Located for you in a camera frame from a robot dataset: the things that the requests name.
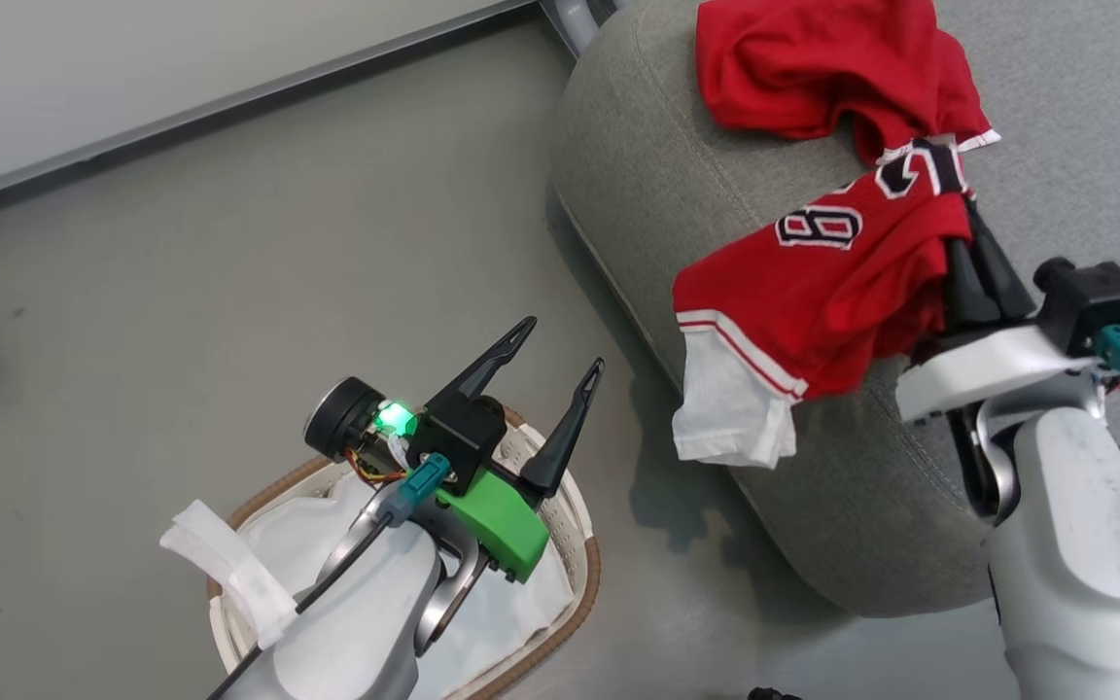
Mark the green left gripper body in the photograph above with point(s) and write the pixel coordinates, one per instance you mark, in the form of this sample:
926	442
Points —
497	525

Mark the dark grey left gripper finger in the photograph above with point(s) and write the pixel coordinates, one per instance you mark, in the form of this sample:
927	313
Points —
487	369
565	442

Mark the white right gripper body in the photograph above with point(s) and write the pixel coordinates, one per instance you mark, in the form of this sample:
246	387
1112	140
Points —
983	374

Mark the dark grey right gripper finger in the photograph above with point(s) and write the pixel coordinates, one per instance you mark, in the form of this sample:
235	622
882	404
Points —
1002	277
968	287

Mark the red white basketball jersey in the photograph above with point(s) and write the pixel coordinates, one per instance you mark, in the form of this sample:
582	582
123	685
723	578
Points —
813	287

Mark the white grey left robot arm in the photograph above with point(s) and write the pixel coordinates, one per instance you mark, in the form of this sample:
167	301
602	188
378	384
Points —
356	622

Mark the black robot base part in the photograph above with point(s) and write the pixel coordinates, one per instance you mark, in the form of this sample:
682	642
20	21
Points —
774	694

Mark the grey fabric sofa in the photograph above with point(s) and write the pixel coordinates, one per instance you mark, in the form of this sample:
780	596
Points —
813	506

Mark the white laundry basket brown rim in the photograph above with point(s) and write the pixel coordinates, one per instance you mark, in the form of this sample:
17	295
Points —
575	574

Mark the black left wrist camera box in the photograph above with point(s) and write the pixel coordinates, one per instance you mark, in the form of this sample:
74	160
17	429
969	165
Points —
458	437

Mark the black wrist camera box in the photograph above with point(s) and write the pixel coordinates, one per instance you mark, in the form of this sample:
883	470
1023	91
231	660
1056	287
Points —
1100	297
458	437

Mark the teal left camera connector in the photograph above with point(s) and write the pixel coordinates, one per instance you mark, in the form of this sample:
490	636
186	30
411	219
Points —
419	486

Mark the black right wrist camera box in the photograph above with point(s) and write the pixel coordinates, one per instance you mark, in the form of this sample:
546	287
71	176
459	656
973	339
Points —
1100	297

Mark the grey partition post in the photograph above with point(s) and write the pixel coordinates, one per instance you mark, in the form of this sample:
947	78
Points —
575	21

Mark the grey partition bottom rail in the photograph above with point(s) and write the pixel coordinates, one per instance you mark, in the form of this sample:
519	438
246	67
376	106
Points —
229	97

